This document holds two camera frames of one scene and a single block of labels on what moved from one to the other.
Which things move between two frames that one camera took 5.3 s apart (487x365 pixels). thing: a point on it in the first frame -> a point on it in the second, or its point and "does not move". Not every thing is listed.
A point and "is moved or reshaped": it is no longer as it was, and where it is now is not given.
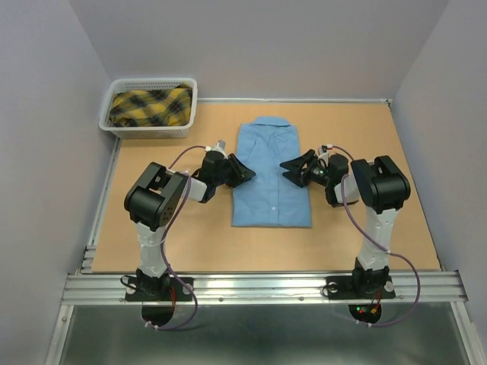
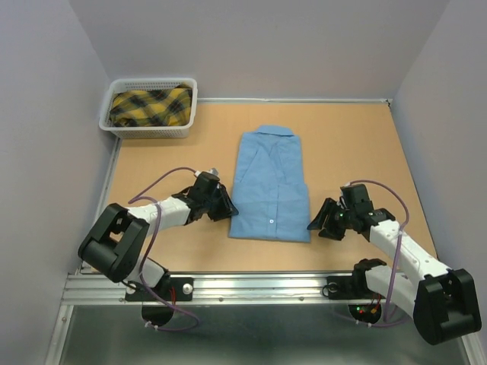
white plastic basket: (166, 131) does not move
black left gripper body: (230, 175) -> (218, 206)
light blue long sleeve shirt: (269, 198) is moved or reshaped
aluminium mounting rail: (266, 287) does not move
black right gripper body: (313, 171) -> (335, 227)
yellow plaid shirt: (167, 106) does not move
